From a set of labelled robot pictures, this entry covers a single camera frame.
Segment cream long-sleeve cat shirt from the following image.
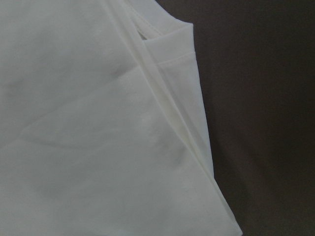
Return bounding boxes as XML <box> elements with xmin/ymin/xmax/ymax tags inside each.
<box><xmin>0</xmin><ymin>0</ymin><xmax>242</xmax><ymax>236</ymax></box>

